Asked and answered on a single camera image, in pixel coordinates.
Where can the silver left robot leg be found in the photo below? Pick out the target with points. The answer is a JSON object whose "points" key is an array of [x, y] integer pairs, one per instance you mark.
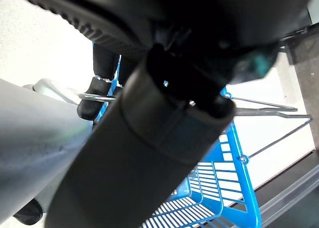
{"points": [[30, 138]]}

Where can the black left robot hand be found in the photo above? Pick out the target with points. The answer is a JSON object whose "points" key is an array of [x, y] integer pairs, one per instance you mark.
{"points": [[149, 138]]}

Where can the black shelf board with rail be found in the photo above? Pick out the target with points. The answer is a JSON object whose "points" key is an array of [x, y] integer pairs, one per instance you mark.
{"points": [[294, 195]]}

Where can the blue plastic shopping basket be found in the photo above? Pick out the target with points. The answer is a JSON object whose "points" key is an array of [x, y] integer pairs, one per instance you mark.
{"points": [[236, 140]]}

